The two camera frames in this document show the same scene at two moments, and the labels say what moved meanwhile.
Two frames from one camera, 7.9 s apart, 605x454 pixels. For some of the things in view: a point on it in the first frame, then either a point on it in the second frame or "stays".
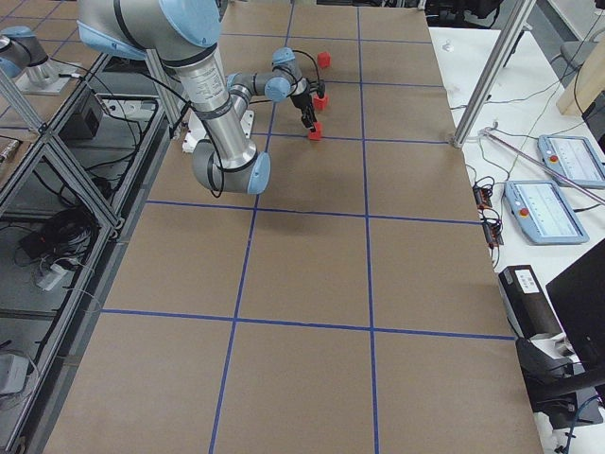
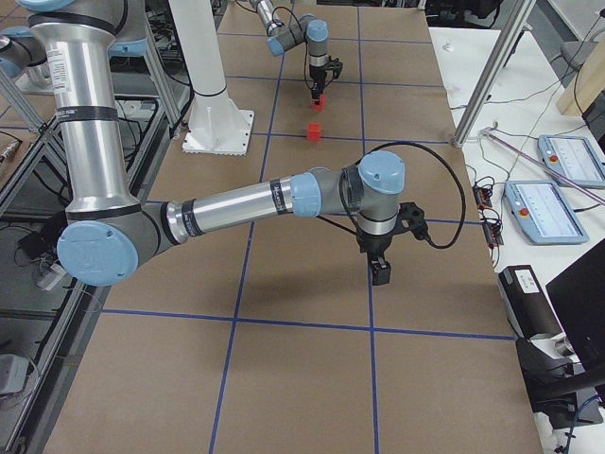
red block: (320, 103) stays
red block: (318, 131) stays
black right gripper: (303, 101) → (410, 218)
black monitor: (578, 295) stays
